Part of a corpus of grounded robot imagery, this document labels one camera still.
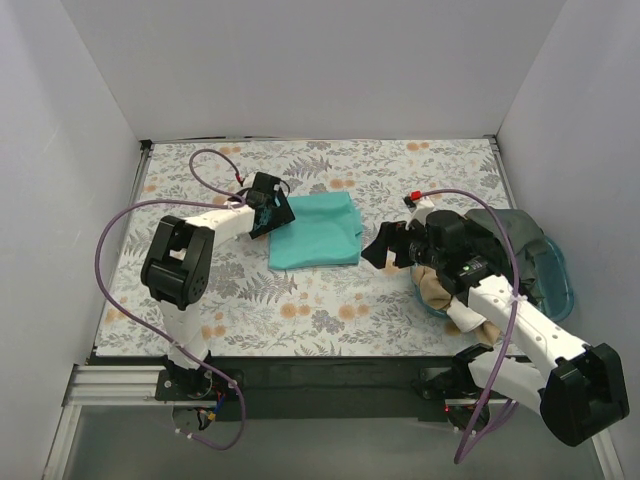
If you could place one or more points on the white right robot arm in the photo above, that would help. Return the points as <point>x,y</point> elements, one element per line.
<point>578,389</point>

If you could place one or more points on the floral patterned table cover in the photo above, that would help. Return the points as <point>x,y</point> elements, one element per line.
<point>250,310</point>

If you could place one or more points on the white t shirt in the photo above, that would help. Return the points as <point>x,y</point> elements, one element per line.
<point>464,317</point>

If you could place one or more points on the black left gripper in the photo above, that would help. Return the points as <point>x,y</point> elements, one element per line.
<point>273,214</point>

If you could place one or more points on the aluminium front rail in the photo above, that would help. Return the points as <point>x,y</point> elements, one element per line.
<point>116,385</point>

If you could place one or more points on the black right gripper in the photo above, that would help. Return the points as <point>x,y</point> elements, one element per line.
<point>400,243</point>

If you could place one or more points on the teal t shirt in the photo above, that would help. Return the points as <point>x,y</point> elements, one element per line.
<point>327,231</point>

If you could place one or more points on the clear blue plastic basket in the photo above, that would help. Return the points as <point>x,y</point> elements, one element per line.
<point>548,280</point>

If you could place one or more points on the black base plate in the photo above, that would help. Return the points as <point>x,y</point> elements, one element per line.
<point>427,388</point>

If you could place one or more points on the grey t shirt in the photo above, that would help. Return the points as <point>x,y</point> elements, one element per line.
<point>527,241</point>

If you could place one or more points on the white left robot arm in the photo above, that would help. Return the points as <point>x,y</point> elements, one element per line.
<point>177,267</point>

